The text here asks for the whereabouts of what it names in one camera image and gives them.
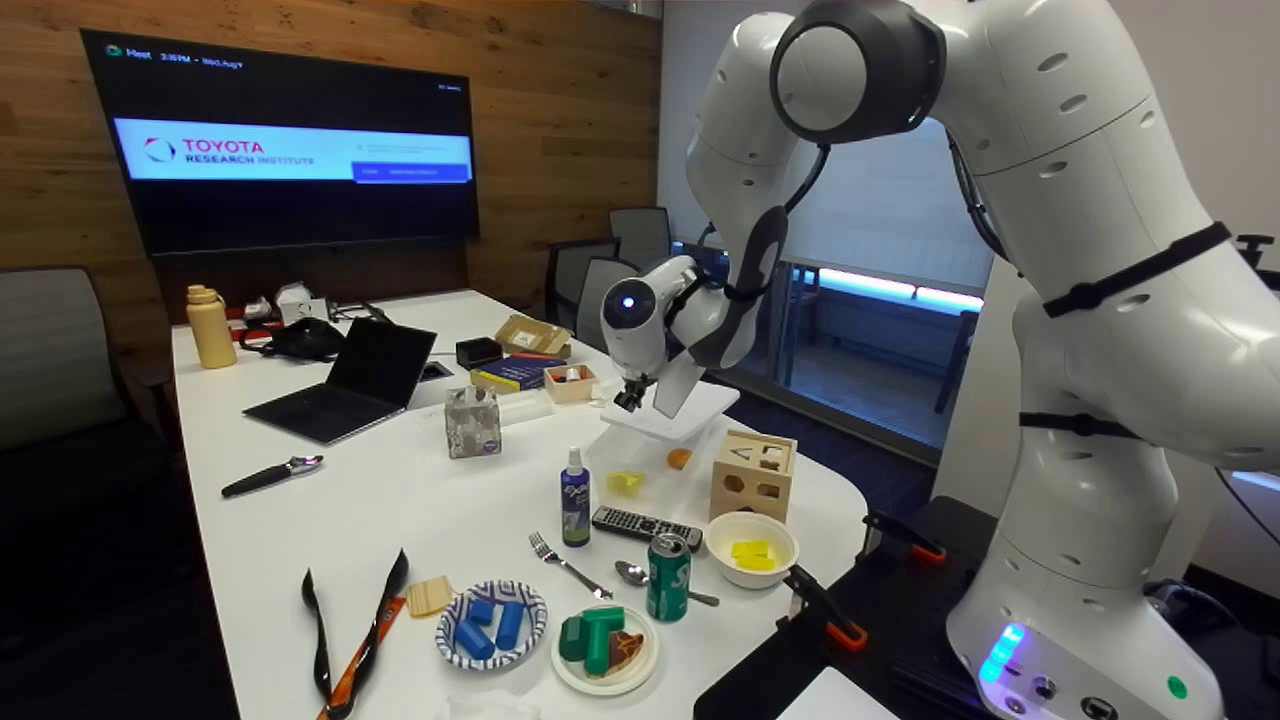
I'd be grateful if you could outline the green rectangular block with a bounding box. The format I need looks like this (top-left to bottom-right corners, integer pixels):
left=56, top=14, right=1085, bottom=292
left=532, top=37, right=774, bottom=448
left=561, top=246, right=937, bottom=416
left=555, top=611, right=598, bottom=669

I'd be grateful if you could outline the small white plate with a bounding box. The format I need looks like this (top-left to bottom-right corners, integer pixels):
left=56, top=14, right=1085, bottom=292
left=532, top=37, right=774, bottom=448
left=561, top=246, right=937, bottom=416
left=548, top=606, right=665, bottom=701

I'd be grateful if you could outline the white device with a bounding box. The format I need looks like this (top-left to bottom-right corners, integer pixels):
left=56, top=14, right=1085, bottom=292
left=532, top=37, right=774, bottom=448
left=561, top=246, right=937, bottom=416
left=272, top=281, right=336, bottom=334

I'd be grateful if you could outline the tan yellow bottle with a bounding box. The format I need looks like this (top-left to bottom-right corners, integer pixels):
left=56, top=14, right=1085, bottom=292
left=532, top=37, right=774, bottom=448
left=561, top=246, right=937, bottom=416
left=184, top=281, right=241, bottom=374

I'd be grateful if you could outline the translucent plastic container lid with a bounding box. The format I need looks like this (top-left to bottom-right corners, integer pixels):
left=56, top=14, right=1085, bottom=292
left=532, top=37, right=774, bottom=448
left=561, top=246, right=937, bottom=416
left=598, top=375, right=744, bottom=453

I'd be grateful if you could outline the yellow block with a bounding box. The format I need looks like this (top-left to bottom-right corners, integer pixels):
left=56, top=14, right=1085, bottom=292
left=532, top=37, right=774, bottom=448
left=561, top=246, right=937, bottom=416
left=728, top=535, right=786, bottom=577

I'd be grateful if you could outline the wooden shape sorter box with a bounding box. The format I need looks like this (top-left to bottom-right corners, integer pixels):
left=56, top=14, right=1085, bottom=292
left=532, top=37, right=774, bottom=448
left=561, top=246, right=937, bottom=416
left=707, top=430, right=802, bottom=526

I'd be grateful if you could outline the metal spoon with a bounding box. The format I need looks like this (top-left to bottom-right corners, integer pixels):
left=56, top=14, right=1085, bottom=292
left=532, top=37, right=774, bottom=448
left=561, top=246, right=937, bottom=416
left=614, top=556, right=726, bottom=611

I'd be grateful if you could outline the green cylinder block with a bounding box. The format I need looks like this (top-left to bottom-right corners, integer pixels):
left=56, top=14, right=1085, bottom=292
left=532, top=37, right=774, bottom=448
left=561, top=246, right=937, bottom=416
left=580, top=606, right=631, bottom=682

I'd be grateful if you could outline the black tripod head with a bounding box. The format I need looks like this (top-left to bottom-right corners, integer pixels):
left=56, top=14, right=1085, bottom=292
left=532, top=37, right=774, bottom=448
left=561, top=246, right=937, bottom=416
left=1231, top=231, right=1280, bottom=292

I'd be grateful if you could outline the blue patterned paper plate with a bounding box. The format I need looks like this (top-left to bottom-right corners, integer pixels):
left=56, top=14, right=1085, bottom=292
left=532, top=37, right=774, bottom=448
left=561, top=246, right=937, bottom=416
left=432, top=577, right=551, bottom=675

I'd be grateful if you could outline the black pouch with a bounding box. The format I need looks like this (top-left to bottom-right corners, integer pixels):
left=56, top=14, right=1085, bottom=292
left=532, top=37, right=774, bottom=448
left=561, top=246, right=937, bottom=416
left=256, top=315, right=353, bottom=363

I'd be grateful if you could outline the black remote control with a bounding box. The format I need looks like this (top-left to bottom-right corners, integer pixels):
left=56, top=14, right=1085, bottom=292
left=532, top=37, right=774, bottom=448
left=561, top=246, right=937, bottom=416
left=589, top=504, right=707, bottom=556

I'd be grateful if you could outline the black laptop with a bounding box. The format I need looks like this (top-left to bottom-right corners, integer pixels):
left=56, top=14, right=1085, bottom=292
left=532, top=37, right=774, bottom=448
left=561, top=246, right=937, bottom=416
left=241, top=315, right=442, bottom=448

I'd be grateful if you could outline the metal fork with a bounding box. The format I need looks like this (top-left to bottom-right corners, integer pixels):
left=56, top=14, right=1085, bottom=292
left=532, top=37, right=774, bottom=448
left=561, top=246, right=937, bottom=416
left=525, top=531, right=618, bottom=606

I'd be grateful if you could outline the blue and yellow box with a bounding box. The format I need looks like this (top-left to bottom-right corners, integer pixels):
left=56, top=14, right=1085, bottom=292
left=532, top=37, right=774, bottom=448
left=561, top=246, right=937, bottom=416
left=472, top=355, right=563, bottom=396

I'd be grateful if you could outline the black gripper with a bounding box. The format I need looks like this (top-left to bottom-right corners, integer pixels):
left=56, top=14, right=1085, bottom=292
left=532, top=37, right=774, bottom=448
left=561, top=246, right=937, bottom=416
left=614, top=374, right=665, bottom=416

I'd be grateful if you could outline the white bowl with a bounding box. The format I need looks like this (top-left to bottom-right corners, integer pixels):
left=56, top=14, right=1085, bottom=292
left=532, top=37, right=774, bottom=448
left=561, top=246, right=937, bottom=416
left=701, top=510, right=806, bottom=593

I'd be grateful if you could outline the tan wooden block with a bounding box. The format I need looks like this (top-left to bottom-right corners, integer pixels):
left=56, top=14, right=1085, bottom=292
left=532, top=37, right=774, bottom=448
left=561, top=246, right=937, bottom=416
left=403, top=574, right=460, bottom=625

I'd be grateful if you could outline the dark office chair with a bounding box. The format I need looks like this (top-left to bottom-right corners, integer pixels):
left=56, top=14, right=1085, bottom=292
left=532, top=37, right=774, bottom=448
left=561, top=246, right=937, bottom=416
left=544, top=238, right=623, bottom=334

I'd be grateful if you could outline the brown cardboard box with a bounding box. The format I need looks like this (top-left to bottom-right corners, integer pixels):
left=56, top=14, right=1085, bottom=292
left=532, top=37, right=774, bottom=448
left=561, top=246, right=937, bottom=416
left=494, top=313, right=577, bottom=363

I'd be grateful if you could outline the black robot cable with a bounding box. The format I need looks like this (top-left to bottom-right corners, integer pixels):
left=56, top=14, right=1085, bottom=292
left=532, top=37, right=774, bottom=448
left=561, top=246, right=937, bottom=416
left=684, top=132, right=1004, bottom=374

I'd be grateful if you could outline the wall television screen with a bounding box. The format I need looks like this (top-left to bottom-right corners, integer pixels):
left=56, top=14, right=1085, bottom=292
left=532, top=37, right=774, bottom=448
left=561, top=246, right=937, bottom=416
left=81, top=28, right=483, bottom=260

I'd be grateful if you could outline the black marker pen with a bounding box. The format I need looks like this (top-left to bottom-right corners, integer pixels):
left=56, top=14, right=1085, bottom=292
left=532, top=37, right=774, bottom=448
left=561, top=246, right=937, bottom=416
left=215, top=453, right=330, bottom=504

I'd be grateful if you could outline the green soda can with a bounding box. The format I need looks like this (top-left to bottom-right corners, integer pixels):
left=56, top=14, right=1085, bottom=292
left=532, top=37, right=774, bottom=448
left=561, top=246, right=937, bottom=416
left=643, top=530, right=696, bottom=629

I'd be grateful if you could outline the small black box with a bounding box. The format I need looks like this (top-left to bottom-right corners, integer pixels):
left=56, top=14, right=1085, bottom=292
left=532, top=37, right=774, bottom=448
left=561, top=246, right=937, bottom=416
left=453, top=338, right=507, bottom=374

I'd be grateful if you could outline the white cutting board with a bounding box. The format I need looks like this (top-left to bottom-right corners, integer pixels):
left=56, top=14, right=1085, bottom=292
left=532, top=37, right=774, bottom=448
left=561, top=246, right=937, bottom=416
left=583, top=430, right=728, bottom=530

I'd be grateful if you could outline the small cardboard tray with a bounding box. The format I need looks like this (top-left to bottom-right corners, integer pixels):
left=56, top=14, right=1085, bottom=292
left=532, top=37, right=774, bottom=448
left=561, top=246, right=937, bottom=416
left=539, top=359, right=603, bottom=408

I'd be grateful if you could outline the black orange clamp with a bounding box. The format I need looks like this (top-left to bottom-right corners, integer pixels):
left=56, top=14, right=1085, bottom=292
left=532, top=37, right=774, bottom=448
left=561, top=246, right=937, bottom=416
left=864, top=514, right=952, bottom=574
left=780, top=559, right=872, bottom=655

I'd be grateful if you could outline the grey office chair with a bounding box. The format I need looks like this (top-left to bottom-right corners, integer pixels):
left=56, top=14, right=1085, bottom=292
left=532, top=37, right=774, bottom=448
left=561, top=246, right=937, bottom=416
left=610, top=203, right=676, bottom=278
left=0, top=263, right=145, bottom=463
left=572, top=256, right=643, bottom=355

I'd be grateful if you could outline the black mounting board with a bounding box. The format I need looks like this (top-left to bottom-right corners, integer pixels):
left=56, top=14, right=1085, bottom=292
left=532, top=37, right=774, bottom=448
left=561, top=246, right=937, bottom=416
left=691, top=496, right=1016, bottom=720

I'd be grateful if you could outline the blue labelled glue bottle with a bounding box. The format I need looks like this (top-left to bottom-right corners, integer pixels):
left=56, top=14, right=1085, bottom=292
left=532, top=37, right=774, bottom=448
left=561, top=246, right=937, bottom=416
left=561, top=448, right=598, bottom=554

